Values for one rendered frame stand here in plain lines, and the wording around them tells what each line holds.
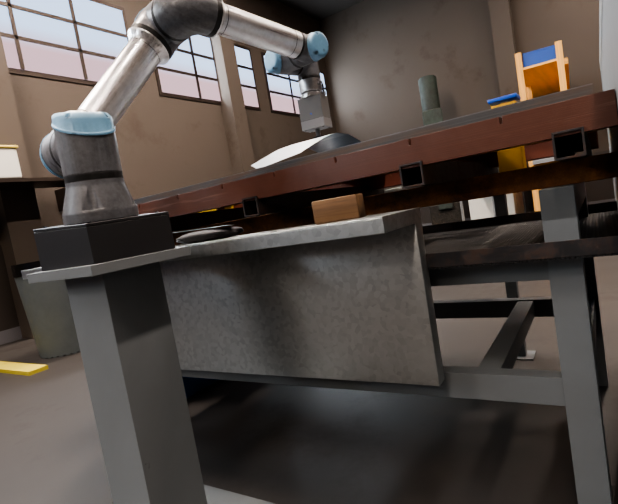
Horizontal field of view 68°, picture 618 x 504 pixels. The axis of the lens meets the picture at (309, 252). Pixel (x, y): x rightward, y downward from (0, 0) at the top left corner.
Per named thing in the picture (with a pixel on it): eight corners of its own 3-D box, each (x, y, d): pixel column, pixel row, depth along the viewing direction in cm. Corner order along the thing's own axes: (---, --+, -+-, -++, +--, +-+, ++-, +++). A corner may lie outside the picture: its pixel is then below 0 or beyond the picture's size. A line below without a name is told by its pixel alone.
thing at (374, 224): (80, 268, 168) (78, 260, 168) (421, 221, 97) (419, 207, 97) (22, 279, 152) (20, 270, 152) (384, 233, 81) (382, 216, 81)
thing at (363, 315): (99, 359, 171) (80, 268, 168) (445, 379, 100) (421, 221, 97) (89, 363, 168) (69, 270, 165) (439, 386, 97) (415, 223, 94)
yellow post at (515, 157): (506, 190, 108) (495, 108, 106) (529, 187, 105) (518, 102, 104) (502, 191, 104) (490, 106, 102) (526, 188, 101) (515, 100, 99)
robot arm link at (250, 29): (171, -38, 103) (331, 27, 134) (152, -17, 111) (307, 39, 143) (172, 15, 103) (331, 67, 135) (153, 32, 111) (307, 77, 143)
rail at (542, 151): (231, 216, 229) (229, 204, 229) (598, 148, 144) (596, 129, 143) (219, 218, 222) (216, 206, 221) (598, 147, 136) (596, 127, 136)
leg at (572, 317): (580, 496, 100) (541, 189, 94) (613, 502, 97) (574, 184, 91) (579, 514, 95) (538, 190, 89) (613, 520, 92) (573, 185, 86)
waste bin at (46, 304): (85, 337, 385) (67, 255, 379) (126, 337, 356) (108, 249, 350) (16, 360, 339) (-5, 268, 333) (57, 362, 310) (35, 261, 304)
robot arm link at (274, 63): (281, 39, 136) (309, 43, 143) (260, 51, 145) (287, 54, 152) (284, 67, 137) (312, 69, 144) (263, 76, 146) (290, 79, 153)
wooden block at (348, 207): (314, 225, 98) (310, 202, 98) (323, 222, 104) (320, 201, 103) (359, 217, 94) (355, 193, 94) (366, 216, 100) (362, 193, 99)
